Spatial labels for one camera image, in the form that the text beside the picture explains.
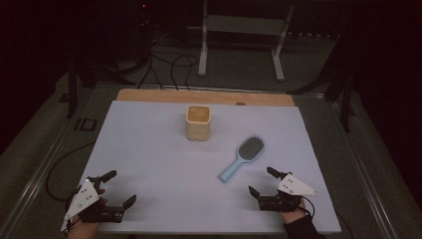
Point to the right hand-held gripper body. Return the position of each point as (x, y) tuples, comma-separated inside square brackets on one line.
[(288, 195)]

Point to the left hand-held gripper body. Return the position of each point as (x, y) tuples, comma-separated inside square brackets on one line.
[(87, 196)]

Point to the light blue hairbrush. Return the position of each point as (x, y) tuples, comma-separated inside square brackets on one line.
[(245, 155)]

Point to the cream yellow square cup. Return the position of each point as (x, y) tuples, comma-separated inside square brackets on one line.
[(198, 123)]

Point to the person's right hand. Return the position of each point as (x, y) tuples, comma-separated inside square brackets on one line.
[(293, 215)]

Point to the person's left hand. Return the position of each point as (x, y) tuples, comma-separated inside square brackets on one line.
[(83, 229)]

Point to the black stand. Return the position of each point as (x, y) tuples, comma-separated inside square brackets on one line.
[(72, 86), (345, 99)]

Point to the wooden table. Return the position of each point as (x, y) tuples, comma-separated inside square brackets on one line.
[(172, 96)]

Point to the white metal stand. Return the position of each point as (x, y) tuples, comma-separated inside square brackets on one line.
[(244, 25)]

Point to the metal floor rail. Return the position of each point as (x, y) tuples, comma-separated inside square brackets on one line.
[(40, 172), (368, 172)]

